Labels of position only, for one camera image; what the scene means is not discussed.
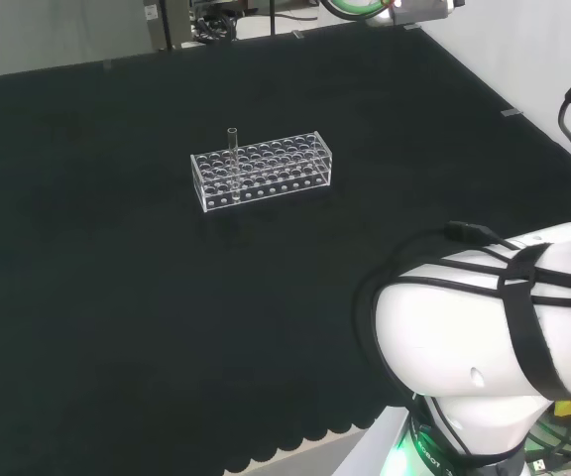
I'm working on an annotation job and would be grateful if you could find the clear test tube rack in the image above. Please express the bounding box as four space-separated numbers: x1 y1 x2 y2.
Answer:
189 129 335 214

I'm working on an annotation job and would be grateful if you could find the clear glass test tube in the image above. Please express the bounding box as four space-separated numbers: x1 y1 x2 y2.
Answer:
226 127 242 204

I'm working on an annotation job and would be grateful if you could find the black bench cloth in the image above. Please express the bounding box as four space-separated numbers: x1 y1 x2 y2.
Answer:
0 22 571 476

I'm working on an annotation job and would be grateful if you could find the green cable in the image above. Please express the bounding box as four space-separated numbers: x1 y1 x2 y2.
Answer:
320 0 392 24

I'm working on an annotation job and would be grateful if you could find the metal stand post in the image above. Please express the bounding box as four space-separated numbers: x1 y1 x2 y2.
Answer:
143 0 188 53

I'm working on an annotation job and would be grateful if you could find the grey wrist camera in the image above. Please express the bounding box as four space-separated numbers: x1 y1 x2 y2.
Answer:
389 0 466 25

